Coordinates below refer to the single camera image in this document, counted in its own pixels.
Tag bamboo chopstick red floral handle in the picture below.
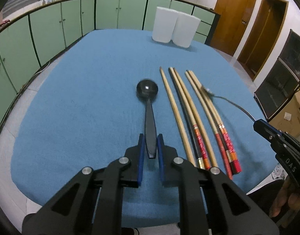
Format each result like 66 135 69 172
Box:
189 70 242 175

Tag bamboo chopstick red ribbed handle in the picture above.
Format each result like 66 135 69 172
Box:
185 70 233 180

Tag black plastic spoon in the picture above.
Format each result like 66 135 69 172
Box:
136 79 158 159

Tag white double utensil holder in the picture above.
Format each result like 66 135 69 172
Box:
152 7 201 48

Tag black chopstick gold band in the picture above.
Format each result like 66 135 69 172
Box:
169 71 200 168

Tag green lower kitchen cabinets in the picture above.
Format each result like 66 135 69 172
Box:
0 0 220 125

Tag person's right hand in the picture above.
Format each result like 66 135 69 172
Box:
269 176 300 218

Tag cardboard box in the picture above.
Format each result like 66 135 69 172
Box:
269 90 300 137

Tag black glass cabinet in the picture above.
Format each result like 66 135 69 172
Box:
254 30 300 121

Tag blue table cloth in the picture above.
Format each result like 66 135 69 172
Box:
10 29 279 228

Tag wooden door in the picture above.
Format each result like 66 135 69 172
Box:
237 0 289 80
211 0 256 56

